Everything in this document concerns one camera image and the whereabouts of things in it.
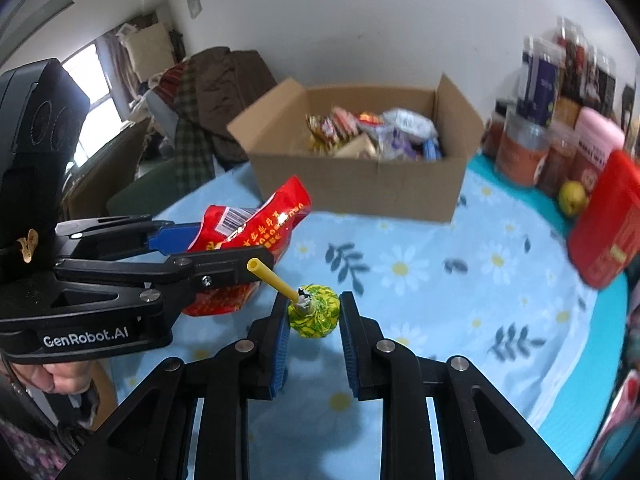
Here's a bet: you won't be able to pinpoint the red snack bag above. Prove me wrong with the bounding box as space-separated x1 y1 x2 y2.
184 176 311 318

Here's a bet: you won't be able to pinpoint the yellow green lollipop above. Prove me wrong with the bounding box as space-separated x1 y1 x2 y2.
246 258 341 338

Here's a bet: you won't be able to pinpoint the beige boxed snack bar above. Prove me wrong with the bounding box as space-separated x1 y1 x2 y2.
334 133 378 159

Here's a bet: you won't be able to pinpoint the purple white snack packet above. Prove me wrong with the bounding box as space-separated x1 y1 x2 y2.
378 129 422 160

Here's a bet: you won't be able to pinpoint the gold brown snack packet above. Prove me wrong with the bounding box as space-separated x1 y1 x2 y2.
305 106 361 154

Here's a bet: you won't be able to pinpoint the white illustrated snack bag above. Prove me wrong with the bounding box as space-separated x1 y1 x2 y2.
382 107 438 144

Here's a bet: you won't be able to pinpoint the blue tablet tube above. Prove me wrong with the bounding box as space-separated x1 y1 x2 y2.
422 138 442 162

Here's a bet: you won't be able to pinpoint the person's left hand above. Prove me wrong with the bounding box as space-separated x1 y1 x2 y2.
11 362 92 394

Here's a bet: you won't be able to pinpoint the plaid cloth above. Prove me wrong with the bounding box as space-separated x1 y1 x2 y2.
174 60 215 196

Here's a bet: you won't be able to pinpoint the blue daisy tablecloth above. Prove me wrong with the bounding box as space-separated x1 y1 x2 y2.
106 159 601 480

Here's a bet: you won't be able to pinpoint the brown jacket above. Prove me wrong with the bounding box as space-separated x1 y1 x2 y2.
189 47 277 170

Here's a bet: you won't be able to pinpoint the red canister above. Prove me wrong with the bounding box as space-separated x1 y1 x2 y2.
567 150 640 289

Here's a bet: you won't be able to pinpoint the yellow green pear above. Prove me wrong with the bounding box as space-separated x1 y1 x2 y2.
558 181 589 218

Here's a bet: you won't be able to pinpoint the brown cardboard box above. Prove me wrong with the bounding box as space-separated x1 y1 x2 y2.
228 76 484 223

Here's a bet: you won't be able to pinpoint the clear jar orange contents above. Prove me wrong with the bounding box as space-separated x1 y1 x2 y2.
495 110 550 188

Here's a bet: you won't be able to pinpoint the pink lidded jar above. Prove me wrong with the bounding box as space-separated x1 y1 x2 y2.
568 107 625 194

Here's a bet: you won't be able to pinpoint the blue label clear jar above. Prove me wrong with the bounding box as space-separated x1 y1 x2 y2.
516 36 566 128

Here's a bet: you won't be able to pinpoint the dark red label jar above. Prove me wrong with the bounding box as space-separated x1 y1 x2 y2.
554 16 588 104

